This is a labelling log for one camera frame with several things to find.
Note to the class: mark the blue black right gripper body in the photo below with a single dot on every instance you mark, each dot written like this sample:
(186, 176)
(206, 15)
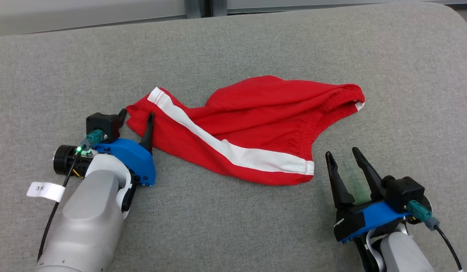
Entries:
(373, 217)

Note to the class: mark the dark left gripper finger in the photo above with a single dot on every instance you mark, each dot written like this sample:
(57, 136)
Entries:
(148, 136)
(122, 117)

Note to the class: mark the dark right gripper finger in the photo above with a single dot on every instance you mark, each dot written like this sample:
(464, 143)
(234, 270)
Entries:
(341, 189)
(371, 175)

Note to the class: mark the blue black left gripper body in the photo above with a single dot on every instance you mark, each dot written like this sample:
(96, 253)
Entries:
(131, 158)

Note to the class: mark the red shorts with white stripe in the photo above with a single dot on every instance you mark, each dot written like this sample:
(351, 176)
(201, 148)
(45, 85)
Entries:
(256, 113)

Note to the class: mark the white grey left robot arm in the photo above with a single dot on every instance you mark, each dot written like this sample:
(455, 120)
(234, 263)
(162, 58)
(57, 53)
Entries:
(90, 219)

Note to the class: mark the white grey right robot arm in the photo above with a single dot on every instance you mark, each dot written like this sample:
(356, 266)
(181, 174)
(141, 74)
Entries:
(403, 253)

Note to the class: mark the black round right gripper motor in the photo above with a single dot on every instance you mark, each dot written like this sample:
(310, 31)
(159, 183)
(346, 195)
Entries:
(426, 206)

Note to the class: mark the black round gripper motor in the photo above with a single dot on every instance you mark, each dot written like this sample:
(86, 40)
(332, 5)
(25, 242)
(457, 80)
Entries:
(426, 206)
(63, 160)

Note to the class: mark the black round left gripper motor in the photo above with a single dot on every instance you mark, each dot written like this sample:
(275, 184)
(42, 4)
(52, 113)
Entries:
(63, 160)

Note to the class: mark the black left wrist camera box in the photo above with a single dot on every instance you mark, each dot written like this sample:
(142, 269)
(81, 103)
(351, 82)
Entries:
(103, 126)

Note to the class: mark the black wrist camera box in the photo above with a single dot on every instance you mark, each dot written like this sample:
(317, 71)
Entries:
(103, 126)
(403, 190)

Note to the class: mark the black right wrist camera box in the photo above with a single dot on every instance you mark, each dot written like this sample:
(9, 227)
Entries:
(403, 190)

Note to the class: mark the grey partition post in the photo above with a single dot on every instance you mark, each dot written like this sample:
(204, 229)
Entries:
(195, 7)

